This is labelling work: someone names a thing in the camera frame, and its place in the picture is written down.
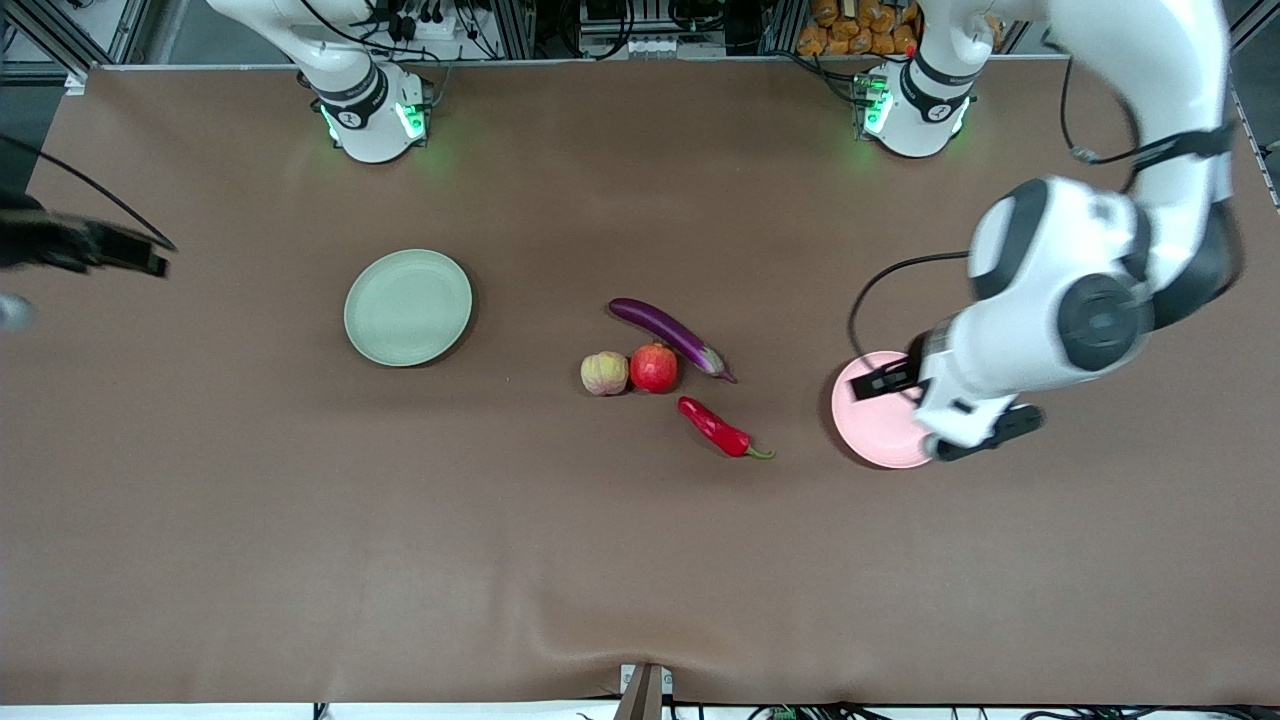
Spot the red pomegranate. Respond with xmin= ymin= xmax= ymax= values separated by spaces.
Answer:
xmin=629 ymin=341 xmax=681 ymax=395

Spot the white power strip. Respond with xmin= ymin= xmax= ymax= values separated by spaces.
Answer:
xmin=385 ymin=0 xmax=471 ymax=43

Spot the red chili pepper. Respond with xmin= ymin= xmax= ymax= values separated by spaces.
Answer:
xmin=677 ymin=395 xmax=776 ymax=461

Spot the brown table cloth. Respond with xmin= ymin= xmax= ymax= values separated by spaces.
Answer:
xmin=0 ymin=58 xmax=1280 ymax=706

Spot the white terminal block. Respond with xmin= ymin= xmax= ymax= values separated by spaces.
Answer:
xmin=622 ymin=35 xmax=728 ymax=58

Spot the yellow pink peach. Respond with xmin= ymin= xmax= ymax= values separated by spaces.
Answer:
xmin=580 ymin=350 xmax=631 ymax=397

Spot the metal bracket at table edge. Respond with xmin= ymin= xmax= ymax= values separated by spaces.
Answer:
xmin=620 ymin=663 xmax=673 ymax=720

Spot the light green round plate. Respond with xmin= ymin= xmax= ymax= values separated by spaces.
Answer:
xmin=343 ymin=248 xmax=474 ymax=368

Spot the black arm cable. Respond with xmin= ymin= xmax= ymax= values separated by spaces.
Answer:
xmin=0 ymin=133 xmax=178 ymax=251
xmin=848 ymin=55 xmax=1233 ymax=366

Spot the bag of orange items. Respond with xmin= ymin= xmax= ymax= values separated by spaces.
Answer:
xmin=797 ymin=0 xmax=921 ymax=58

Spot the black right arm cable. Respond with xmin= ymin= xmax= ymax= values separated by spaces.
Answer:
xmin=0 ymin=133 xmax=178 ymax=251

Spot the pink round plate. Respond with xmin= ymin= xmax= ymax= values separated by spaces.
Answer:
xmin=831 ymin=350 xmax=936 ymax=470

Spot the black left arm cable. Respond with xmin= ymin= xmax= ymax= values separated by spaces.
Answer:
xmin=848 ymin=55 xmax=1233 ymax=366

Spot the purple eggplant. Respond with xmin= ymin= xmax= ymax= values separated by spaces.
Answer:
xmin=608 ymin=297 xmax=738 ymax=385

